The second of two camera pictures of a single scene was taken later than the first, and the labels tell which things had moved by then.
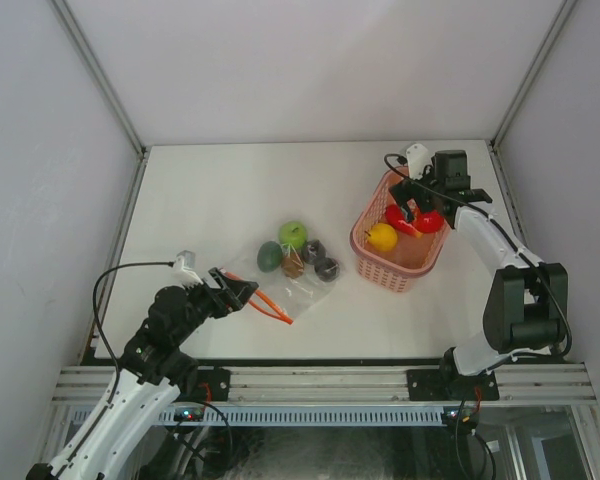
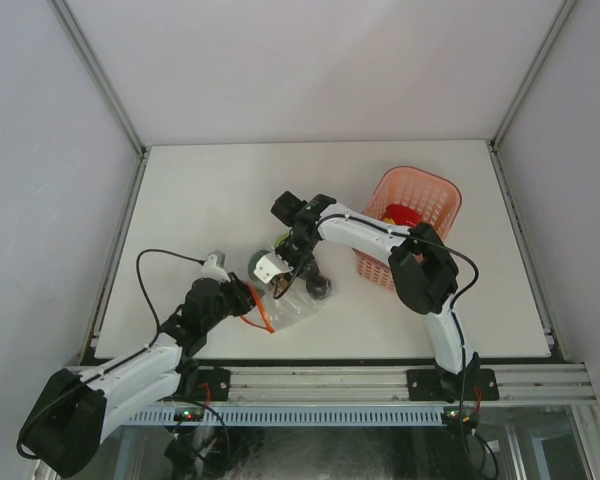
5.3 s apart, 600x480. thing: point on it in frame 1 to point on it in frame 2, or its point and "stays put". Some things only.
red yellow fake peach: x=395 y=217 stays put
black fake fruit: x=327 y=269 to x=319 y=287
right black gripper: x=402 y=193 to x=298 y=268
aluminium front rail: x=79 y=388 stays put
